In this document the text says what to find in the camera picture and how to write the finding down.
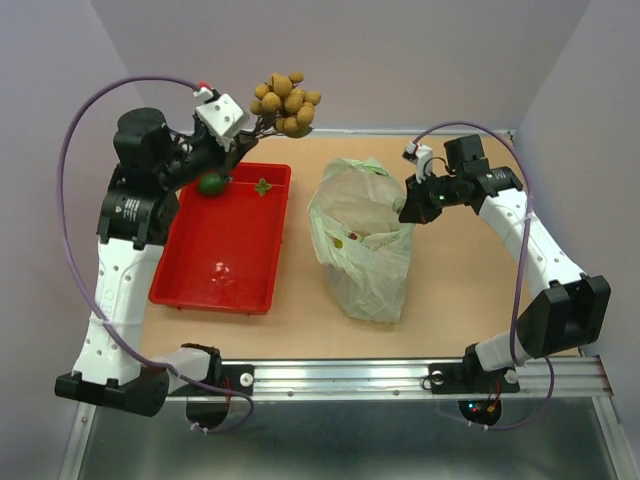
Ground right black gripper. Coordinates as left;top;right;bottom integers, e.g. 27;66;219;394
397;168;463;225

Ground fake longan bunch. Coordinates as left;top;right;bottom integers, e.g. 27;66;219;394
249;71;322;139

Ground pale green plastic bag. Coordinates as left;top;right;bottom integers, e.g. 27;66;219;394
307;158;414;323

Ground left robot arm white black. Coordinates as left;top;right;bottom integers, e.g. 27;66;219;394
54;103;257;417

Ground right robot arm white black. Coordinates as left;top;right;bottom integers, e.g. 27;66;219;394
399;135;611;395

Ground small green fake leaf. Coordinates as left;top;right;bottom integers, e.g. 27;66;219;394
255;178;272;196

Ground green fake lime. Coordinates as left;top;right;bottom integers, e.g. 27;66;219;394
197;172;230;196

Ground red plastic tray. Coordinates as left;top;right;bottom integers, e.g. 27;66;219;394
149;162;291;315

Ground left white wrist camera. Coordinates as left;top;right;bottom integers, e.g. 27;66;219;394
195;94;249;151

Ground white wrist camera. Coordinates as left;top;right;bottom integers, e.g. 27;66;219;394
402;141;433;183
195;94;249;151

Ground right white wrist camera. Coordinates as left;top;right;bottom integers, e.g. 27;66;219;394
402;141;433;183

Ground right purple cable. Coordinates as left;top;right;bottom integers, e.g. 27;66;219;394
414;121;555;433

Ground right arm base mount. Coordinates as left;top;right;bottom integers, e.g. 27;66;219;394
423;362;520;399

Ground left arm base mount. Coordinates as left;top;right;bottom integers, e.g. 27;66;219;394
169;362;255;401

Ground aluminium rail frame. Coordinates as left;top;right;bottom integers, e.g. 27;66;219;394
59;128;626;480

